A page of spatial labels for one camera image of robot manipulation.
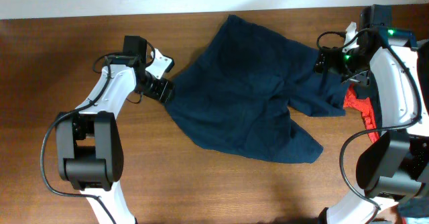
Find red garment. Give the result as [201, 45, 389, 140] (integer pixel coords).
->
[343, 85, 377, 130]

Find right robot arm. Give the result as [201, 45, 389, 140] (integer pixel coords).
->
[314, 5, 428, 223]

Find dark teal shorts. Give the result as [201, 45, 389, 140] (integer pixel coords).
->
[166, 15, 348, 164]

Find left black camera cable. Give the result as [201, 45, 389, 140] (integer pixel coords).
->
[40, 41, 157, 224]

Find navy garment in pile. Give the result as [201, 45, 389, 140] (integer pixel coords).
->
[353, 39, 429, 218]

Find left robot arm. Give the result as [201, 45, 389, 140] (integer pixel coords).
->
[52, 36, 174, 223]

